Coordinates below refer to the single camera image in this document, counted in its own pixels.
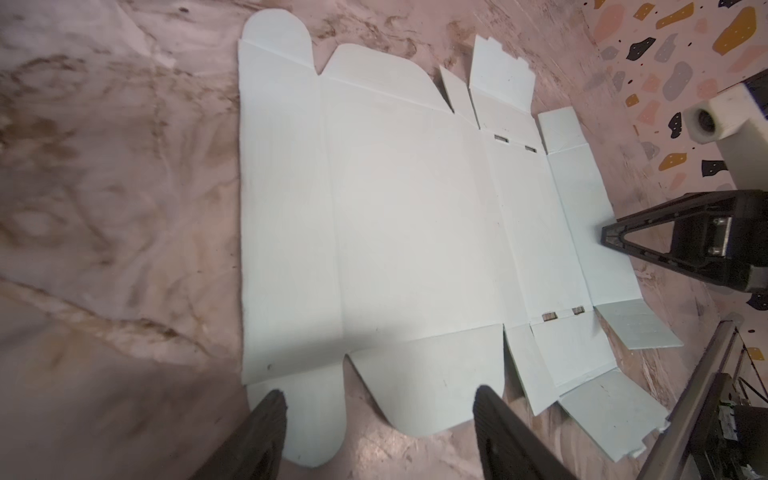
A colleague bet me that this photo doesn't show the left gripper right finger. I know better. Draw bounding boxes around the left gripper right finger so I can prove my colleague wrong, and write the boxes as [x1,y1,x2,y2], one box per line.
[473,385,577,480]

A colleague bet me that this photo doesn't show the light blue paper box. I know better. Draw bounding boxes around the light blue paper box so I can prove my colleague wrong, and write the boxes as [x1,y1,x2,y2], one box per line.
[238,9,679,467]

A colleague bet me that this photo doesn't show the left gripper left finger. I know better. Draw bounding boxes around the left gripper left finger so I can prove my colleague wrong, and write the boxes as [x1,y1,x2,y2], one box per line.
[191,390,287,480]

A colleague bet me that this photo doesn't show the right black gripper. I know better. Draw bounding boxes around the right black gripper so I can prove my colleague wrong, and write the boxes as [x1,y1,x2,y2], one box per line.
[601,190,767,294]

